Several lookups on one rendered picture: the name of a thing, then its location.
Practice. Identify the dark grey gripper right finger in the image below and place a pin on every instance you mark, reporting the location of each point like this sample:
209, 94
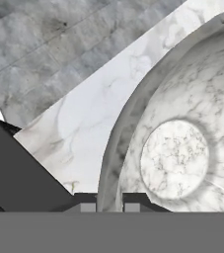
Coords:
134, 201

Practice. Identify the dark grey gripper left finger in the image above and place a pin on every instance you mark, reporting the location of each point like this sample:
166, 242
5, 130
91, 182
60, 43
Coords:
24, 178

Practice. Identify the white marble bowl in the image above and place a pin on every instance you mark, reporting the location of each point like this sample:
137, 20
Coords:
182, 108

